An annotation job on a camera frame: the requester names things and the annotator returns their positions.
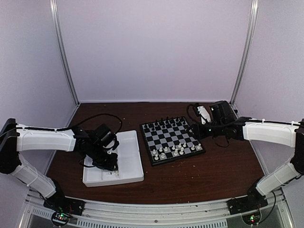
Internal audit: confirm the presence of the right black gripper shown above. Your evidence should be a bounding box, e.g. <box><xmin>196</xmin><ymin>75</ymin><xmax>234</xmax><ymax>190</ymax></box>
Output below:
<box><xmin>186</xmin><ymin>121</ymin><xmax>225</xmax><ymax>140</ymax></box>

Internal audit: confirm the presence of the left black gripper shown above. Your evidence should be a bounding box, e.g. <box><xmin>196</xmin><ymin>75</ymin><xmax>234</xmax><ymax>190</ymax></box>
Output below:
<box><xmin>88</xmin><ymin>144</ymin><xmax>118</xmax><ymax>171</ymax></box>

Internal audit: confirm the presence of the white plastic compartment tray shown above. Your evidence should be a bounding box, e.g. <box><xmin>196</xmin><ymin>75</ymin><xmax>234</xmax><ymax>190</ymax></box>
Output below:
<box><xmin>82</xmin><ymin>130</ymin><xmax>144</xmax><ymax>187</ymax></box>

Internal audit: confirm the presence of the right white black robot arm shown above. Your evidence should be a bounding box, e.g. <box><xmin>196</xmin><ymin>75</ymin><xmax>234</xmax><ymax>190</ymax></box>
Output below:
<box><xmin>188</xmin><ymin>101</ymin><xmax>304</xmax><ymax>210</ymax></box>

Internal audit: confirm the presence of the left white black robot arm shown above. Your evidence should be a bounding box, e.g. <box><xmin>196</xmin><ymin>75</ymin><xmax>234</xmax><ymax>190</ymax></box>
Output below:
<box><xmin>0</xmin><ymin>118</ymin><xmax>119</xmax><ymax>211</ymax></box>

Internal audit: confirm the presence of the black grey chess board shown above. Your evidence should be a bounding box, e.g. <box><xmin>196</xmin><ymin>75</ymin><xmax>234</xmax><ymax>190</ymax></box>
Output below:
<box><xmin>140</xmin><ymin>116</ymin><xmax>206</xmax><ymax>166</ymax></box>

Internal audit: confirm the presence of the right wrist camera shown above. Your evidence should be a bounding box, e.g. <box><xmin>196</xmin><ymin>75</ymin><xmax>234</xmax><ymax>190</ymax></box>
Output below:
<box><xmin>194</xmin><ymin>105</ymin><xmax>211</xmax><ymax>124</ymax></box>

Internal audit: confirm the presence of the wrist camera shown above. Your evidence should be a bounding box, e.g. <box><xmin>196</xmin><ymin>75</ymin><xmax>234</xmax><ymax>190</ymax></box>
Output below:
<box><xmin>194</xmin><ymin>105</ymin><xmax>211</xmax><ymax>124</ymax></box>
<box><xmin>107</xmin><ymin>140</ymin><xmax>119</xmax><ymax>154</ymax></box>

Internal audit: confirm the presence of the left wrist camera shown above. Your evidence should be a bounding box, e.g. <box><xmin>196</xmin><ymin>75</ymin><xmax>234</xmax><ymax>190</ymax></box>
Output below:
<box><xmin>107</xmin><ymin>140</ymin><xmax>119</xmax><ymax>154</ymax></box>

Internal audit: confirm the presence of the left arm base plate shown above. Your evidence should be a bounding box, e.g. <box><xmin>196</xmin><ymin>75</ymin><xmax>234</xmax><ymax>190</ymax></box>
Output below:
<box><xmin>43</xmin><ymin>198</ymin><xmax>85</xmax><ymax>216</ymax></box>

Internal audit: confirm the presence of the front aluminium rail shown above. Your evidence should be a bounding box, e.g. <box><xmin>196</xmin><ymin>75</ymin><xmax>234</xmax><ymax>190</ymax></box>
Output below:
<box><xmin>25</xmin><ymin>187</ymin><xmax>287</xmax><ymax>228</ymax></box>

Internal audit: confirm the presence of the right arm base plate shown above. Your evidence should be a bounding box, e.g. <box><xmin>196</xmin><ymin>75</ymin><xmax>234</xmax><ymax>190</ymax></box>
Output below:
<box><xmin>227</xmin><ymin>196</ymin><xmax>268</xmax><ymax>215</ymax></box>

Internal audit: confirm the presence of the right aluminium frame post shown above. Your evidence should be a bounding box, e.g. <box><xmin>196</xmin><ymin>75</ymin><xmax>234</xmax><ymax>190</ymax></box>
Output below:
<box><xmin>230</xmin><ymin>0</ymin><xmax>259</xmax><ymax>106</ymax></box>

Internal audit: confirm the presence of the aluminium frame post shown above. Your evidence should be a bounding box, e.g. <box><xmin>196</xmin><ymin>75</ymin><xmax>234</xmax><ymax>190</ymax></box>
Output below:
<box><xmin>49</xmin><ymin>0</ymin><xmax>80</xmax><ymax>106</ymax></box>
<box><xmin>230</xmin><ymin>0</ymin><xmax>259</xmax><ymax>106</ymax></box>

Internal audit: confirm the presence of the left aluminium frame post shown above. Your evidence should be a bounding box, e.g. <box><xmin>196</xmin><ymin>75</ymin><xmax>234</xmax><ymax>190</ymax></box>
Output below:
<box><xmin>49</xmin><ymin>0</ymin><xmax>80</xmax><ymax>106</ymax></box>

